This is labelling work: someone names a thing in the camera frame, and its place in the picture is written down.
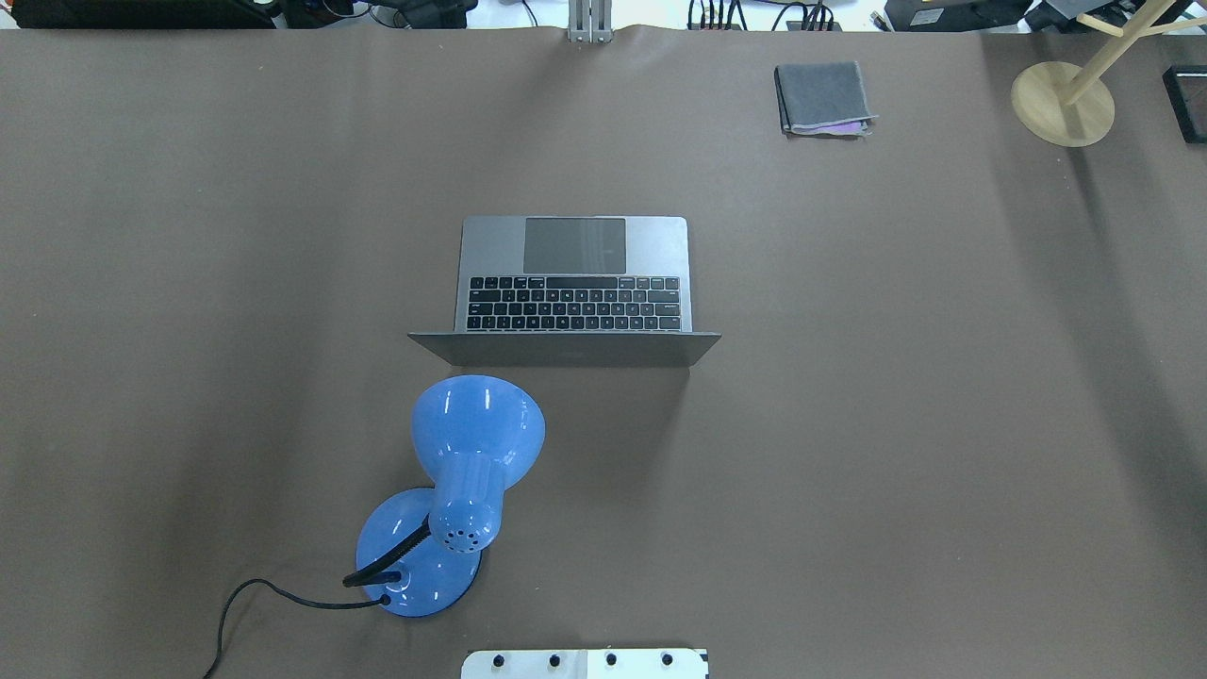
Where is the grey laptop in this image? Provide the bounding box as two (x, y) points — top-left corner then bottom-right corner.
(412, 215), (721, 367)

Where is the blue desk lamp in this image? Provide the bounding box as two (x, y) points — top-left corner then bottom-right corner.
(343, 374), (546, 617)

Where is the folded grey cloth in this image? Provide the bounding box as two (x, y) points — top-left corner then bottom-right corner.
(772, 60), (876, 137)

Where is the wooden mug tree stand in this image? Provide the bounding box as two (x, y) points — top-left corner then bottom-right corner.
(1010, 1), (1206, 147)

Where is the silver aluminium frame post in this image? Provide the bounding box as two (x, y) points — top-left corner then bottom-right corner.
(568, 0), (613, 43)

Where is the black lamp power cable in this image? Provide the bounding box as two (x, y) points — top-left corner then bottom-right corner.
(202, 578), (391, 679)

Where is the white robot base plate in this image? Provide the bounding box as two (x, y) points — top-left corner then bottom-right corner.
(460, 648), (711, 678)

